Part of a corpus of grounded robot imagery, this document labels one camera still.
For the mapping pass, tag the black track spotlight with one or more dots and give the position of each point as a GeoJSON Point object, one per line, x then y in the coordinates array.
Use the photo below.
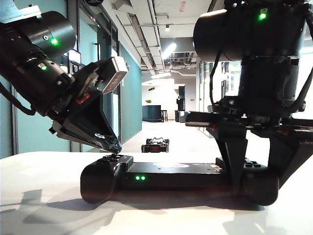
{"type": "Point", "coordinates": [167, 27]}

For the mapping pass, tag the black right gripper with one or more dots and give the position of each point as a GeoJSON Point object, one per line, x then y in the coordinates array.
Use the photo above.
{"type": "Point", "coordinates": [244, 120]}

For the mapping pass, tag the round black ceiling device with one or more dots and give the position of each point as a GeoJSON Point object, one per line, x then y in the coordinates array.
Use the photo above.
{"type": "Point", "coordinates": [93, 1]}

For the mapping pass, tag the green potted plant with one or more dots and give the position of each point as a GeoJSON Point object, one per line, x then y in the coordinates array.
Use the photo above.
{"type": "Point", "coordinates": [148, 101]}

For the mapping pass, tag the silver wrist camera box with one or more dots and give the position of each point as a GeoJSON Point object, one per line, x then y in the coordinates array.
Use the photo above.
{"type": "Point", "coordinates": [115, 73]}

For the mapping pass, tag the long linear ceiling light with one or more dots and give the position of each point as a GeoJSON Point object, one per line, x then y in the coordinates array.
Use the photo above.
{"type": "Point", "coordinates": [168, 51]}

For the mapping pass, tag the black quadruped robot dog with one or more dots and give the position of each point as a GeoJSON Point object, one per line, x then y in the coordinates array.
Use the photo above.
{"type": "Point", "coordinates": [155, 146]}

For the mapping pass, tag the dark counter with white top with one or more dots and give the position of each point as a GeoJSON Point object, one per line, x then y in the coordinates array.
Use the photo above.
{"type": "Point", "coordinates": [150, 113]}

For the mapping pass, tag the short linear ceiling light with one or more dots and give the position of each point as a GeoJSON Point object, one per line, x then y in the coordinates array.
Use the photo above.
{"type": "Point", "coordinates": [161, 75]}

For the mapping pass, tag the black door access reader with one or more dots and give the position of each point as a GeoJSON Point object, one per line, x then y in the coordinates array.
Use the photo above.
{"type": "Point", "coordinates": [74, 68]}

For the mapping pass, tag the black remote control with joysticks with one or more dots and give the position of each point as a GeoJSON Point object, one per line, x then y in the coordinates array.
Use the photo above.
{"type": "Point", "coordinates": [171, 176]}

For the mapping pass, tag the grey ceiling ventilation duct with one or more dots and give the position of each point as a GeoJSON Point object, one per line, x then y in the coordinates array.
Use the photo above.
{"type": "Point", "coordinates": [183, 72]}

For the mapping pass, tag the tall black cabinet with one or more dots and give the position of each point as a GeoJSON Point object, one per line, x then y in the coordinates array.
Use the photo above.
{"type": "Point", "coordinates": [182, 98]}

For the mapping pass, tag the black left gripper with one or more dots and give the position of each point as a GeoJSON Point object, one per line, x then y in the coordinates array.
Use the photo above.
{"type": "Point", "coordinates": [78, 93]}

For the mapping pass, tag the glowing door display panel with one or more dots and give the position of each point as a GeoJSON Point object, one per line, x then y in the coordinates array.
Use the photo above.
{"type": "Point", "coordinates": [75, 55]}

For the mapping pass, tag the dark wooden bar stool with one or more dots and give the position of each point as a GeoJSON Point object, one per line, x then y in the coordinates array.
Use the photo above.
{"type": "Point", "coordinates": [164, 115]}

